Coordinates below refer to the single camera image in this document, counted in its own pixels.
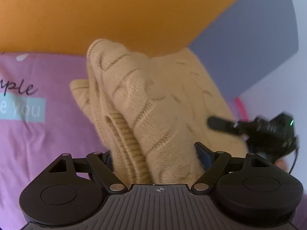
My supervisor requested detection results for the pink printed bed sheet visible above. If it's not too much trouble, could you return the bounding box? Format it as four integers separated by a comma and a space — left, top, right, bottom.
0, 51, 307, 230

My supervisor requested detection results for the grey headboard panel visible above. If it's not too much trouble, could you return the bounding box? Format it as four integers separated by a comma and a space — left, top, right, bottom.
189, 0, 299, 101

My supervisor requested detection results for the black cable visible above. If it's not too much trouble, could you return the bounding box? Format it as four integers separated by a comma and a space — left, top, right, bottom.
287, 143, 300, 175

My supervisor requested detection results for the orange headboard panel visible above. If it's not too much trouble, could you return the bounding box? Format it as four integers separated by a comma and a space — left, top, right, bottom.
1, 0, 237, 56

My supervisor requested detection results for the beige cable-knit sweater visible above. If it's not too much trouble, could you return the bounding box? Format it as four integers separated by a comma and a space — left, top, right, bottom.
70, 39, 247, 185

